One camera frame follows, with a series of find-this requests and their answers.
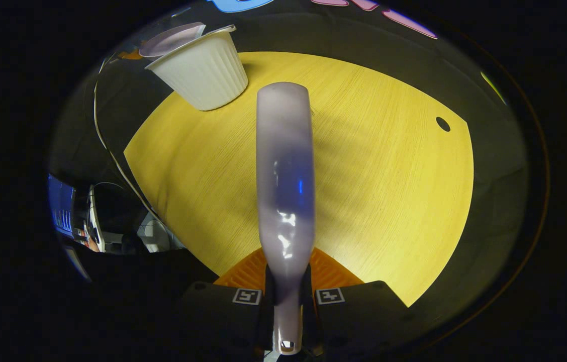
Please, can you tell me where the white plastic garbage bin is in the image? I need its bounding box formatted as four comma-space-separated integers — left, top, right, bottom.
145, 25, 249, 112

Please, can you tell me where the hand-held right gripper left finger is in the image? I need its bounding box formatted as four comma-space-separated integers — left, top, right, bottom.
178, 246, 270, 353

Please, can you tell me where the pink dustpan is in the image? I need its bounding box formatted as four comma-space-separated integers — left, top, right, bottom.
138, 22, 207, 59

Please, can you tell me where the dark office chair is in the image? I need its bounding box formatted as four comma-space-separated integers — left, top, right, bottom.
85, 182, 136, 254

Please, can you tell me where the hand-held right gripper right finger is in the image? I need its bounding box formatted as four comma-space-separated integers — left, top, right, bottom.
303, 246, 410, 353

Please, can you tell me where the small pink broom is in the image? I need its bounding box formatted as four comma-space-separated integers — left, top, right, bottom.
255, 81, 316, 356

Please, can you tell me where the blue computer screen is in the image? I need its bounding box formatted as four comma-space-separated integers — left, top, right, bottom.
48, 173, 76, 238

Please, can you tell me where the thin pale cable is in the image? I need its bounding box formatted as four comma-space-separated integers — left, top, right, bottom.
93, 55, 169, 227

